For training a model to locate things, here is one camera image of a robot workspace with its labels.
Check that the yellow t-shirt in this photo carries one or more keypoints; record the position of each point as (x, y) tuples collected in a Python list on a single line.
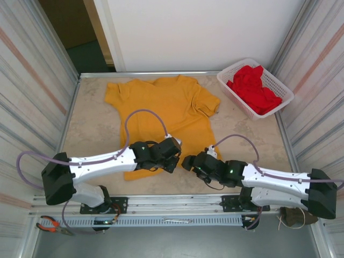
[(166, 107)]

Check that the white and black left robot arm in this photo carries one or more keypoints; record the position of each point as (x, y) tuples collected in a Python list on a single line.
[(102, 164)]

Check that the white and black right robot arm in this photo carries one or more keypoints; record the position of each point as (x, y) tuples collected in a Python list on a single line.
[(268, 177)]

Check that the small silver wrench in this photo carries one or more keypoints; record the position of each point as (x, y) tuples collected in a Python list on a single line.
[(174, 220)]

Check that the white plastic basket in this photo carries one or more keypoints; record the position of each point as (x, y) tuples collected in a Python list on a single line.
[(228, 92)]

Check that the red cloth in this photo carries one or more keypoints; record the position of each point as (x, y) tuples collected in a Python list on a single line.
[(255, 88)]

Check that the brown wooden panel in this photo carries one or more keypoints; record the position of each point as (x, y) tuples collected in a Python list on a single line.
[(67, 21)]

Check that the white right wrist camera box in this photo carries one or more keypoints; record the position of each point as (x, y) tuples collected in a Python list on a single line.
[(211, 151)]

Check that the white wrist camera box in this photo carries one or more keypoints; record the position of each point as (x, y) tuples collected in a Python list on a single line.
[(174, 140), (211, 151)]

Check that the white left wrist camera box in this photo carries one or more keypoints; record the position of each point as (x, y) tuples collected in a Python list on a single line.
[(174, 140)]

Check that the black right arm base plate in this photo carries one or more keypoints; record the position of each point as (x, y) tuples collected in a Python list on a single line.
[(228, 203)]

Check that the aluminium mounting rail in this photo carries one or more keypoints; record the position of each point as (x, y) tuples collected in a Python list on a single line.
[(172, 205)]

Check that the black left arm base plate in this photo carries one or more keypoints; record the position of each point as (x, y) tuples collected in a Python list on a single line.
[(121, 204)]

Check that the white door frame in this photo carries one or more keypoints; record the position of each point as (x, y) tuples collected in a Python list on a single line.
[(111, 40)]

